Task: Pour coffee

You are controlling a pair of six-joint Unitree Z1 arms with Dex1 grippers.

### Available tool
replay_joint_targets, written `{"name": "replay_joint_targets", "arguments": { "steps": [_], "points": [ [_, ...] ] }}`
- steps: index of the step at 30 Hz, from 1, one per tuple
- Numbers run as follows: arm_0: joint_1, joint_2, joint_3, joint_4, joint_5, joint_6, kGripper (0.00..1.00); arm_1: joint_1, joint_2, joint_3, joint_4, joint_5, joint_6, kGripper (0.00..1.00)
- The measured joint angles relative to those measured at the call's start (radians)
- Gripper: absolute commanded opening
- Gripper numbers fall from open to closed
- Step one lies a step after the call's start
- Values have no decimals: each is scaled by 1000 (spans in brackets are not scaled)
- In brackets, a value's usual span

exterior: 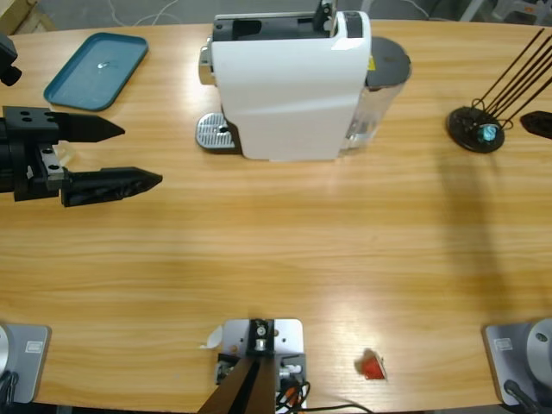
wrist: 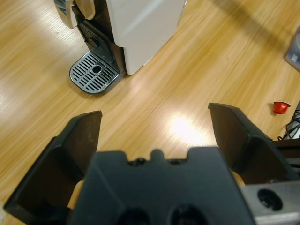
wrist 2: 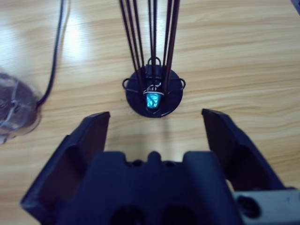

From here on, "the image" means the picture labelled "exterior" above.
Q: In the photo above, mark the dark camera mount post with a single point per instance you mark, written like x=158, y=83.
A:
x=246, y=384

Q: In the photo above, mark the red coffee capsule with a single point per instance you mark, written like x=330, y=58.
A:
x=373, y=368

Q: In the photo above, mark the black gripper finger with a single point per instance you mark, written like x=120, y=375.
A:
x=77, y=128
x=108, y=183
x=539, y=124

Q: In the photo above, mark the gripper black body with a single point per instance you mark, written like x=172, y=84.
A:
x=21, y=172

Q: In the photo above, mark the white paper tab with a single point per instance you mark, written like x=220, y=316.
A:
x=213, y=338

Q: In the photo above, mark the teal plastic tray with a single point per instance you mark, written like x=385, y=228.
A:
x=86, y=82

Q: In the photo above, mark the light wooden board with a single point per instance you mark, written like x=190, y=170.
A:
x=21, y=15

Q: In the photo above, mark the white plastic stool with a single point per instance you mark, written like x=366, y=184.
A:
x=496, y=8

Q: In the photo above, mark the blue coffee capsule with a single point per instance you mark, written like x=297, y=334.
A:
x=489, y=133

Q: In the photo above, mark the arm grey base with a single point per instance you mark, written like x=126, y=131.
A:
x=513, y=358
x=30, y=362

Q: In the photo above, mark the white capsule coffee machine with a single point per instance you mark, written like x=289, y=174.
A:
x=284, y=95

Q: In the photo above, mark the black capsule holder with rods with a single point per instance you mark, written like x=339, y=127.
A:
x=470, y=138

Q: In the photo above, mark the clear glass cup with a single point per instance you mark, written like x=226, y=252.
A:
x=65, y=153

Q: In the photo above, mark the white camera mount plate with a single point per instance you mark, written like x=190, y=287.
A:
x=288, y=332

